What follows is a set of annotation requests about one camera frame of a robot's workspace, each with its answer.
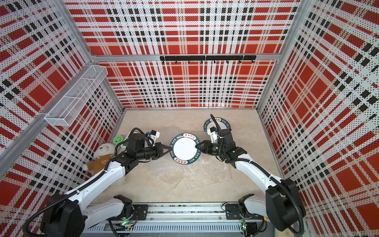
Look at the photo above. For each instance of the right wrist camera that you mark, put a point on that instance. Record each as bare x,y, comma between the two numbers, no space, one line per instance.
213,133

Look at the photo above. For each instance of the white teddy bear toy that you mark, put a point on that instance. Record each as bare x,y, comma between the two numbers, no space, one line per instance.
103,153

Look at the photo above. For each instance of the white wire mesh basket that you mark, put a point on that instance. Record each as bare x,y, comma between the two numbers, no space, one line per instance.
67,109

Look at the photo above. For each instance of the black hook rail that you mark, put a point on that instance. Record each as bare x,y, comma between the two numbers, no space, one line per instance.
209,58

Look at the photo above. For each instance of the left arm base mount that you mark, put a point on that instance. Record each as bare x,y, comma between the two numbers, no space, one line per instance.
139,211

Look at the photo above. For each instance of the grey rimmed plate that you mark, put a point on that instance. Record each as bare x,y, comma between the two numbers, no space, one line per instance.
223,124
183,149

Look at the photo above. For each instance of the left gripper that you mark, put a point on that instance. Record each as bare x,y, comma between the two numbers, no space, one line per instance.
158,147

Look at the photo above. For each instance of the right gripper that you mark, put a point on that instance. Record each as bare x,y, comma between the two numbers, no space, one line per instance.
206,147

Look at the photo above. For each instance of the bubble wrap of plate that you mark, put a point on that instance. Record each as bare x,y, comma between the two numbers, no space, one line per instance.
207,170

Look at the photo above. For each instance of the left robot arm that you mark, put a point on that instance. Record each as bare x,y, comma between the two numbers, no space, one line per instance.
67,215

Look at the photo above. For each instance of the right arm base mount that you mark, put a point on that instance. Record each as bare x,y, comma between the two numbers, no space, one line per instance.
233,211

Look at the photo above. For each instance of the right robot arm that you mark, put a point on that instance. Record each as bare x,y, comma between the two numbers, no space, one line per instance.
282,204

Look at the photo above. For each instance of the green round button toy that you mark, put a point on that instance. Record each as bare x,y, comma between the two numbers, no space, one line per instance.
118,139

